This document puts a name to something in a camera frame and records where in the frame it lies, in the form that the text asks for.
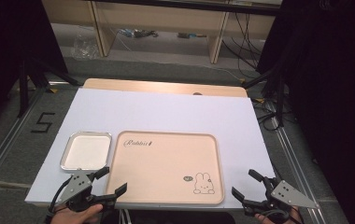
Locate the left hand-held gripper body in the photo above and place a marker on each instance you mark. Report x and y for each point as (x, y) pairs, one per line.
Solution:
(76, 186)

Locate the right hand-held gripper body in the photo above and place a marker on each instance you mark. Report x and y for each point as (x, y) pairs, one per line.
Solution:
(286, 194)

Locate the person's right hand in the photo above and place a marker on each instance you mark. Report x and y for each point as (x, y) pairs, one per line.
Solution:
(292, 217)

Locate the person's left hand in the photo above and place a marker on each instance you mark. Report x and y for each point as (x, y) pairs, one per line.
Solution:
(73, 215)

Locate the small white metal-rimmed tray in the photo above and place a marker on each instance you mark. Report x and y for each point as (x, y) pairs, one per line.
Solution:
(87, 151)

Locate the pink tray with rabbit print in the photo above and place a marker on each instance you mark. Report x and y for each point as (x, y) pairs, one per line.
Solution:
(163, 168)

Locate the person's dark clothing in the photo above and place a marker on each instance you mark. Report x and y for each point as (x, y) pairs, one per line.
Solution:
(172, 217)

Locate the black metal stand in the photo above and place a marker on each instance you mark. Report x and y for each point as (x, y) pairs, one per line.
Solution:
(280, 99)
(23, 90)

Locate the white board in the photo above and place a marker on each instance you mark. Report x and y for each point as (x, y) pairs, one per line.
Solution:
(166, 112)

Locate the wooden table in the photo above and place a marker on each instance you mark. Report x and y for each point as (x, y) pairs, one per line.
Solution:
(153, 86)

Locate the dark curtain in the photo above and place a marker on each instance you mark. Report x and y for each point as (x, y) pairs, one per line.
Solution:
(334, 93)
(7, 46)

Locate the clear plastic bag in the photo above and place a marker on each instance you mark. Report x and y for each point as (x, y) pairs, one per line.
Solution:
(84, 46)

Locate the blue and black floor clutter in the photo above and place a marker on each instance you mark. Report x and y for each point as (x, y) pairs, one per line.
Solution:
(138, 33)

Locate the brown floor item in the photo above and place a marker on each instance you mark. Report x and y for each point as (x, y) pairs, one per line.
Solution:
(191, 35)

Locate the light wooden desk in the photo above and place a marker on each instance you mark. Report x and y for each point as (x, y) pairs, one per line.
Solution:
(166, 18)

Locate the aluminium floor rail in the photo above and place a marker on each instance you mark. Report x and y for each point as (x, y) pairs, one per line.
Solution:
(294, 161)
(7, 143)

